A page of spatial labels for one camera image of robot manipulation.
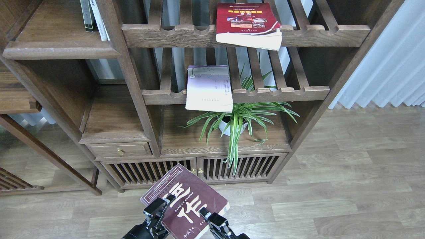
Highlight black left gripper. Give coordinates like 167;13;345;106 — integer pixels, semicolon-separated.
123;194;176;239

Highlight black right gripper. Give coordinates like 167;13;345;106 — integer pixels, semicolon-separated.
199;207;250;239

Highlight maroon book white characters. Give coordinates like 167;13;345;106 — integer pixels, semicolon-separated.
141;164;230;239

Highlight red textbook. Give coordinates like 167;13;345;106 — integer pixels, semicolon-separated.
216;3;282;50

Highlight left slatted cabinet door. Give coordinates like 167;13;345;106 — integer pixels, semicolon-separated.
101;157;197;190

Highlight slatted cabinet door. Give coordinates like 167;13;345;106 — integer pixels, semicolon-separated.
101;157;197;190
192;153;286;184

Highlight right slatted cabinet door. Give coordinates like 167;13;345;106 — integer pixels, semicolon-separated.
192;153;286;184

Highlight small wooden drawer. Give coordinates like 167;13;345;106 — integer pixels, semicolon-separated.
86;142;152;158

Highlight white plant pot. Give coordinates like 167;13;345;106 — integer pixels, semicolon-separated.
219;116;248;136

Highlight green spider plant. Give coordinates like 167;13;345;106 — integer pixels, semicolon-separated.
180;63;300;176

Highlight dark wooden bookshelf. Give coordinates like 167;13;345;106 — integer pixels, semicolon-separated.
1;0;404;192

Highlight pale purple white book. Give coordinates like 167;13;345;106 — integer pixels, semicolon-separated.
185;65;233;113

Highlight wooden side rack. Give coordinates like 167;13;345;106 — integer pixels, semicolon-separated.
0;113;102;196

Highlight white upright book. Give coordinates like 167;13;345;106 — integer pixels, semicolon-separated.
89;0;110;41

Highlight dark green upright book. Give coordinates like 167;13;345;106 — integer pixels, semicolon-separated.
80;0;95;32

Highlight white pleated curtain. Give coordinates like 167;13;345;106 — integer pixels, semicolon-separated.
329;0;425;109

